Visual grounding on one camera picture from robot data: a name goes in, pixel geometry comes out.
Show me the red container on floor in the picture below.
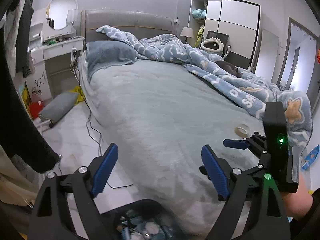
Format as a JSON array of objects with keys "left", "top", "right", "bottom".
[{"left": 29, "top": 100, "right": 44, "bottom": 120}]

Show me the white flower cat bed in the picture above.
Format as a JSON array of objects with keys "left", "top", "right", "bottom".
[{"left": 201, "top": 37, "right": 224, "bottom": 54}]

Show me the grey floor cushion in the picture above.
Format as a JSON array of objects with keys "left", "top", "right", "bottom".
[{"left": 39, "top": 91, "right": 76, "bottom": 126}]

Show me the white bedside lamp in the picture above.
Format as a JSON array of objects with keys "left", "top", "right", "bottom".
[{"left": 180, "top": 27, "right": 194, "bottom": 44}]

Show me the white wardrobe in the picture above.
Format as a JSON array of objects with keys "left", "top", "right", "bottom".
[{"left": 188, "top": 0, "right": 261, "bottom": 69}]

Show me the blue snack wrapper on floor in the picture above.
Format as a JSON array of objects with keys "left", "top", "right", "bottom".
[{"left": 302, "top": 145, "right": 319, "bottom": 170}]

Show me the grey padded headboard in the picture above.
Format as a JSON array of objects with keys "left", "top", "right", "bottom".
[{"left": 80, "top": 9, "right": 173, "bottom": 44}]

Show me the grey-green sheeted bed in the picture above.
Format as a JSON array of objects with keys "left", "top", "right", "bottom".
[{"left": 78, "top": 55, "right": 264, "bottom": 239}]

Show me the blue-grey pillow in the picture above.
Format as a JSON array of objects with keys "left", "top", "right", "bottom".
[{"left": 86, "top": 40, "right": 137, "bottom": 81}]

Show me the round wall mirror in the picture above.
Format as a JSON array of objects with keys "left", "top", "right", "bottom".
[{"left": 46, "top": 0, "right": 78, "bottom": 30}]

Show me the black trash bin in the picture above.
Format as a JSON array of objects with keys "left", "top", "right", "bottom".
[{"left": 101, "top": 199, "right": 188, "bottom": 239}]

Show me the cardboard tape roll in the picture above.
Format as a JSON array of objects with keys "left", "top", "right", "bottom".
[{"left": 234, "top": 124, "right": 250, "bottom": 138}]

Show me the beige hanging garment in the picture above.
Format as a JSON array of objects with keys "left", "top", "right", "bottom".
[{"left": 1, "top": 147, "right": 39, "bottom": 206}]

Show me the grey room door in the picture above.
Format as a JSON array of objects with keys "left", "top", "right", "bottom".
[{"left": 277, "top": 18, "right": 319, "bottom": 111}]

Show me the yellow bag by bed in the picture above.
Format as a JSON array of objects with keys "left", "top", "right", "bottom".
[{"left": 69, "top": 86, "right": 85, "bottom": 105}]

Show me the person's right hand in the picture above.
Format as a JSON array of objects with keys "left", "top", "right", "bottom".
[{"left": 281, "top": 173, "right": 313, "bottom": 220}]

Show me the blue patterned fleece blanket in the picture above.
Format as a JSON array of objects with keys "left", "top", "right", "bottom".
[{"left": 96, "top": 25, "right": 312, "bottom": 150}]

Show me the dark cat on bed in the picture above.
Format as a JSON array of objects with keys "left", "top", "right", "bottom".
[{"left": 216, "top": 61, "right": 241, "bottom": 77}]

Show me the black floor cable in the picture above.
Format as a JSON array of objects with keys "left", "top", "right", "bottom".
[{"left": 72, "top": 55, "right": 135, "bottom": 189}]

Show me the black hanging garment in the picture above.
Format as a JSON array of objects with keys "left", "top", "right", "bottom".
[{"left": 0, "top": 41, "right": 59, "bottom": 173}]

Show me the white dressing table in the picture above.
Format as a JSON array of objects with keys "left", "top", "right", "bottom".
[{"left": 26, "top": 8, "right": 84, "bottom": 105}]

